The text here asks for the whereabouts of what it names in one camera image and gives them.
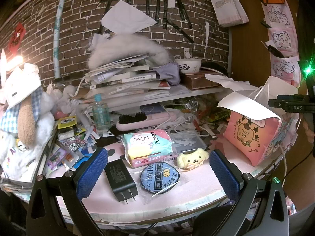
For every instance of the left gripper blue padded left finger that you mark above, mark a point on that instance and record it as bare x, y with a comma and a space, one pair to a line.
89, 172

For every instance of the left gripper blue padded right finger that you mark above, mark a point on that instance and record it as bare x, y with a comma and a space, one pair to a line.
228, 175

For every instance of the round blue badge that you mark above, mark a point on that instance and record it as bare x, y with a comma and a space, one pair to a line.
157, 179

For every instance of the blue plastic tag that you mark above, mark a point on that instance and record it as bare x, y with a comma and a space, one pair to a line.
83, 159

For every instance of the black power adapter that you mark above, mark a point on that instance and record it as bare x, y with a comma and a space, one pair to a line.
120, 181

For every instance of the pink cartoon paper bag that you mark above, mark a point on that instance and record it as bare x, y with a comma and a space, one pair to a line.
258, 139

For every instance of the clear plastic card case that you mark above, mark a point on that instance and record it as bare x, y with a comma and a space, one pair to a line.
186, 141

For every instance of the pink cartoon hanging organizer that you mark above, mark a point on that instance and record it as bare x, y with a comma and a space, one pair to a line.
283, 37

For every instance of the yellow snack sachet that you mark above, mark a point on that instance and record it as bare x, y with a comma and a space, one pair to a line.
67, 122

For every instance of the pastel tissue pack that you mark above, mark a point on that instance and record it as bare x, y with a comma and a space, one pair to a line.
144, 148

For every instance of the pink hairbrush black bristles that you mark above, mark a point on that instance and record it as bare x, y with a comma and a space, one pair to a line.
140, 120

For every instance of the clear plastic water bottle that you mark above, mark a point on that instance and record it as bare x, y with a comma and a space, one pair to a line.
101, 113

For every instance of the white shelf board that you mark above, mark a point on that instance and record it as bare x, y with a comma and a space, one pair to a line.
175, 92

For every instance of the white plush dog toy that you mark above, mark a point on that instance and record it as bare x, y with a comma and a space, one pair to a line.
26, 119

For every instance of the brown wooden box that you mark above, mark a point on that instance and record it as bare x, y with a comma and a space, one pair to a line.
198, 80

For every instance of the white panda bowl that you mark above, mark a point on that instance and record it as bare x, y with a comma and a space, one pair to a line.
189, 66

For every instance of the white hanging paper bag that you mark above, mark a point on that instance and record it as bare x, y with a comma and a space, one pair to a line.
229, 12

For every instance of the stack of books and papers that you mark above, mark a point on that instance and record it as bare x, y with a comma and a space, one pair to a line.
121, 75

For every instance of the purple grey cloth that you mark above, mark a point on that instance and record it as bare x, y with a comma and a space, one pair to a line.
169, 72

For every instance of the grey fluffy fur pile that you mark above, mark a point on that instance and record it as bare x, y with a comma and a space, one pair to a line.
127, 45

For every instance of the yellow dog plush keychain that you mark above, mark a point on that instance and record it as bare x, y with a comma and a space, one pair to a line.
190, 161

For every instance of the red paper wall decoration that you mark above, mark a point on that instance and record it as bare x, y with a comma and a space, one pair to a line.
16, 38

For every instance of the white paper sheet on wall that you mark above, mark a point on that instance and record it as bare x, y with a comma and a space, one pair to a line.
123, 18

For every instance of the light blue wall pipe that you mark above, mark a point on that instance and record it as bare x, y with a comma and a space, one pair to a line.
56, 35

